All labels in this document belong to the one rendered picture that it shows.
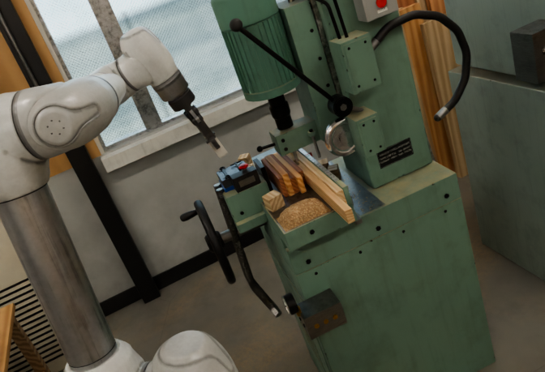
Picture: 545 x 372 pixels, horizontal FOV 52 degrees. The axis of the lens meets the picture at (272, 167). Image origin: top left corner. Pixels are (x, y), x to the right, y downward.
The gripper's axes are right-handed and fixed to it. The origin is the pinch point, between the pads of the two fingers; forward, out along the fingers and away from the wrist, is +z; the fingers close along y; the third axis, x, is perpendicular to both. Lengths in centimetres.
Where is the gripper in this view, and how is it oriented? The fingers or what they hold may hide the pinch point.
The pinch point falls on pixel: (217, 147)
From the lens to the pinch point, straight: 167.1
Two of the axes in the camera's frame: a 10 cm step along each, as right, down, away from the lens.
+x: -7.8, 6.1, -0.9
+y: -3.4, -3.1, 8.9
